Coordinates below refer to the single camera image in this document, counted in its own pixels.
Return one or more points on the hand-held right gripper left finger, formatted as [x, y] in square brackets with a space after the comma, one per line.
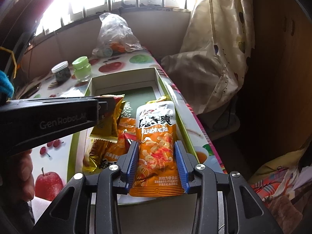
[131, 168]

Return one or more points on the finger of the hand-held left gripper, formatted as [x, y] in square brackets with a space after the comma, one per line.
[103, 107]

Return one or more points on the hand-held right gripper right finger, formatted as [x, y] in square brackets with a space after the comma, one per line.
[181, 168]

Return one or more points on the red snack packet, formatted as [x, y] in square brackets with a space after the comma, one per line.
[129, 139]

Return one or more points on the gold dark-printed snack packet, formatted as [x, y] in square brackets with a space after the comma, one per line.
[102, 156]

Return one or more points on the green cardboard box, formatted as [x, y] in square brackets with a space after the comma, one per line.
[136, 92]

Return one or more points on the orange white snack pouch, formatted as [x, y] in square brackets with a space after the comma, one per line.
[156, 136]

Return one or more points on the long gold snack bar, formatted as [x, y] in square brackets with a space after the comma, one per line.
[156, 101]

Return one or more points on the person's left hand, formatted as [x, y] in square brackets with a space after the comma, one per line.
[20, 175]

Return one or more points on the printed glossy tablecloth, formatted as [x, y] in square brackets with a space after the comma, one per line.
[48, 156]

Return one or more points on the green glass jar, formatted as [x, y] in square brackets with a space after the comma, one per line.
[81, 69]

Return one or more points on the dark jar white lid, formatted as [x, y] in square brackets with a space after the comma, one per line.
[62, 74]

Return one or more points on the small pale round cup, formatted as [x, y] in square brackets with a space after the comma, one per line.
[104, 52]

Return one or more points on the blue knit cuff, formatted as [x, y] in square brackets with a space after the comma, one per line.
[6, 85]

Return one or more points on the clear plastic bag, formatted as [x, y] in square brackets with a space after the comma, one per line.
[114, 31]

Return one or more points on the colourful patterned blanket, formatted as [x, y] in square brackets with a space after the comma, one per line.
[280, 187]

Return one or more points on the cream patterned curtain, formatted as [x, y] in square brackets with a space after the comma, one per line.
[214, 53]

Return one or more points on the wooden cabinet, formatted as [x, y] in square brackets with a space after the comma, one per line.
[280, 78]

